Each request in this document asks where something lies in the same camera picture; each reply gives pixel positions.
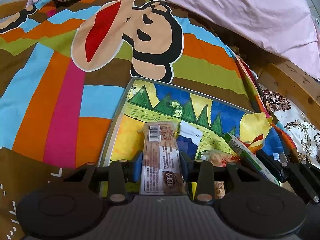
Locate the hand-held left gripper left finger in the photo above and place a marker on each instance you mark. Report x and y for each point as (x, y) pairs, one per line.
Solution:
(138, 167)

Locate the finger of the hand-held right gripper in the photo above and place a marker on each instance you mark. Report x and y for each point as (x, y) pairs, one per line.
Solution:
(272, 163)

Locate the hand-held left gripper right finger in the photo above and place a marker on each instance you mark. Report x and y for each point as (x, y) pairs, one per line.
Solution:
(184, 167)

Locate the clear brown cake packet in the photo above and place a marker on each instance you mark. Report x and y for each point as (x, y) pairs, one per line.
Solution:
(160, 155)

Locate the blue snack box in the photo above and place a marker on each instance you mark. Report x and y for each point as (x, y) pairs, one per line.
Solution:
(190, 142)

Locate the brown sausage snack packet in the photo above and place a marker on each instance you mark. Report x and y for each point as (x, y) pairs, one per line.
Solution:
(217, 157)

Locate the green sausage stick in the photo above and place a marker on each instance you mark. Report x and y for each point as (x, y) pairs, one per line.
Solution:
(240, 147)

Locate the grey box tray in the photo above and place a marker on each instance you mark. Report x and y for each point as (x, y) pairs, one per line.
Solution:
(113, 127)

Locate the dinosaur drawing sheet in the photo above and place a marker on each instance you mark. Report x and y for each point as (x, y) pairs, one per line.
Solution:
(140, 115)

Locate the monkey printed blanket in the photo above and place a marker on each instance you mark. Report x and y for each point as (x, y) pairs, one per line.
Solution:
(50, 92)

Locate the pink quilt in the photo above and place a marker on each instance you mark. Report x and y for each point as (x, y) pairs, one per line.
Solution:
(225, 17)

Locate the wooden bed frame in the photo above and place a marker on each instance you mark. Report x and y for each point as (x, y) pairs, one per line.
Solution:
(287, 85)

